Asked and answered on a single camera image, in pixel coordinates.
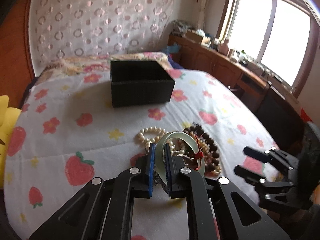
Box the red cord with ring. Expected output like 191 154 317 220
192 134 205 160

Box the pale green jade bangle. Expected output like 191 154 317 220
155 132 198 194

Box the white pearl necklace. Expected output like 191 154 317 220
134 126 187 157

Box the dark brown bead bracelet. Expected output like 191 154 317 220
182 122 222 177

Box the black jewelry box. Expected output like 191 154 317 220
110 60 175 108

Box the long wooden sideboard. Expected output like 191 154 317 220
168 35 311 122

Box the strawberry flower print bedsheet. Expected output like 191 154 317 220
4 69 277 239

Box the pink bottle on sideboard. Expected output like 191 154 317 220
219 38 229 56

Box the dark blue blanket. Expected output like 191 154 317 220
168 54 184 69

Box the yellow striped plush toy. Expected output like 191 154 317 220
0 95 21 189

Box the floral quilt at bedhead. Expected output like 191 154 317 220
37 51 173 83

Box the cardboard box on sideboard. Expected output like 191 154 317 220
185 30 204 44

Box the wooden wardrobe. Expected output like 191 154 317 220
1 0 35 108

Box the pink circle pattern curtain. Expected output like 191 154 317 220
29 0 173 67

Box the window with brown frame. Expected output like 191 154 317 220
217 0 319 98

